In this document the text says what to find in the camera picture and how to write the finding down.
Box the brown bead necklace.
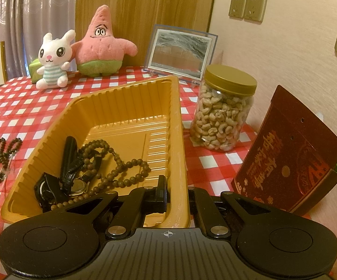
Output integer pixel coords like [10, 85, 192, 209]
[50, 139, 152, 212]

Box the orange plastic tray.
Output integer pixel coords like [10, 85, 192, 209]
[0, 76, 190, 228]

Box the dark red paper bag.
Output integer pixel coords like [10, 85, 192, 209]
[232, 85, 337, 216]

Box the cashew jar with gold lid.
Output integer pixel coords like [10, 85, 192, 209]
[190, 64, 257, 152]

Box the framed sand picture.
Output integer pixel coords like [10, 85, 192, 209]
[144, 24, 218, 84]

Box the pink starfish plush toy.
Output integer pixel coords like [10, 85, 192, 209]
[71, 4, 138, 77]

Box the red white checkered tablecloth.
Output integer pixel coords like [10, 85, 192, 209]
[0, 67, 256, 279]

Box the green box behind bunny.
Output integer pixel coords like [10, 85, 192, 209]
[28, 58, 42, 84]

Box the white bunny plush toy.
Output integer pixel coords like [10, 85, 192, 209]
[36, 30, 76, 90]

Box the wooden wardrobe panel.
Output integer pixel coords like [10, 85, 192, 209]
[75, 0, 214, 66]

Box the grey curtain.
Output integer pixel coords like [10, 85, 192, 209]
[0, 0, 76, 78]

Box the double gold wall socket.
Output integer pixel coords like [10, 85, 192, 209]
[229, 0, 267, 22]

